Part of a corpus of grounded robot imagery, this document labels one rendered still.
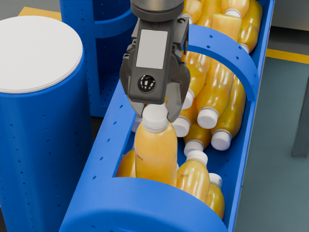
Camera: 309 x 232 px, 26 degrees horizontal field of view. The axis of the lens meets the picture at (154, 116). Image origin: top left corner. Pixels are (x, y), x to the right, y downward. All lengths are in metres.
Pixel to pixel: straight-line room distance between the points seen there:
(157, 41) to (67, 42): 0.76
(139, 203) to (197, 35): 0.42
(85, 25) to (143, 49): 1.50
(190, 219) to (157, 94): 0.25
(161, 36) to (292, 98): 2.17
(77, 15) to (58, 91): 0.86
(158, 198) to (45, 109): 0.59
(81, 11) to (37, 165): 0.81
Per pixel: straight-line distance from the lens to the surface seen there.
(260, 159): 2.75
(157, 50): 0.88
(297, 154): 2.77
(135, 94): 0.86
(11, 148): 1.65
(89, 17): 2.35
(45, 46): 1.62
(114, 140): 1.14
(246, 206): 2.59
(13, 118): 1.57
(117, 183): 1.06
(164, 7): 0.86
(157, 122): 0.99
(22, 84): 1.52
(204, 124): 1.33
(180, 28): 0.94
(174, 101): 0.97
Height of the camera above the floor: 2.05
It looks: 45 degrees down
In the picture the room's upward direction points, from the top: straight up
